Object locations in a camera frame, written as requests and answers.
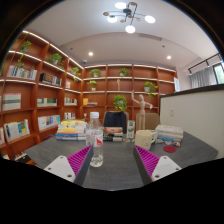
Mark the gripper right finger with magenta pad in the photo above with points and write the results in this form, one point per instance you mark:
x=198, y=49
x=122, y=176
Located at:
x=152, y=167

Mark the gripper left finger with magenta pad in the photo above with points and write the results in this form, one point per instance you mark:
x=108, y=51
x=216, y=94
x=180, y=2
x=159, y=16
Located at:
x=74, y=167

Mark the clear plastic water bottle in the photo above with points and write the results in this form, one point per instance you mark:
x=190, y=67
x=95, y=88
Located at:
x=94, y=137

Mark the red round coaster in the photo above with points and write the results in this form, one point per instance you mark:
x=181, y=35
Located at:
x=169, y=149

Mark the cream ceramic mug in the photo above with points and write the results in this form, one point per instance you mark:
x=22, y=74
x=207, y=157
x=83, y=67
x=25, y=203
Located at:
x=143, y=139

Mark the green white cup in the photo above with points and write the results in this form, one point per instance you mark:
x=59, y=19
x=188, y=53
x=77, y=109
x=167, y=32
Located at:
x=154, y=136

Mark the white book stack right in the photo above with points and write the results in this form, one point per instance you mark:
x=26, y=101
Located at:
x=176, y=133

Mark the colourful book stack left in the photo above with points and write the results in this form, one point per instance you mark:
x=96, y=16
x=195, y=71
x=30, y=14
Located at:
x=71, y=130

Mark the green and white carton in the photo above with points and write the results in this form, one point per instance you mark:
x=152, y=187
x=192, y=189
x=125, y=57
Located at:
x=130, y=129

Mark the small book stack centre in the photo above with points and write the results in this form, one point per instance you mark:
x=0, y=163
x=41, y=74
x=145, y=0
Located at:
x=114, y=134

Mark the wooden artist mannequin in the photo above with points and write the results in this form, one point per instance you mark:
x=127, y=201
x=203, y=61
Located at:
x=142, y=103

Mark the potted plant behind chair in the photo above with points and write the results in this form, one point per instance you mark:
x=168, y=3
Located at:
x=120, y=102

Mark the grey curtain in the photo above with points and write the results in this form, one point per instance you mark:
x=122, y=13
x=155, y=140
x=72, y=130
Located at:
x=202, y=78

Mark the ceiling chandelier lamp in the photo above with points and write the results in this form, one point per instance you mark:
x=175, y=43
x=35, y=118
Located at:
x=127, y=12

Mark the white partition wall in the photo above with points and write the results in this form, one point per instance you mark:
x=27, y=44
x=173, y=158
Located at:
x=198, y=111

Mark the wooden bookshelf wall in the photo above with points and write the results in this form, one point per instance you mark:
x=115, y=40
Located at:
x=41, y=85

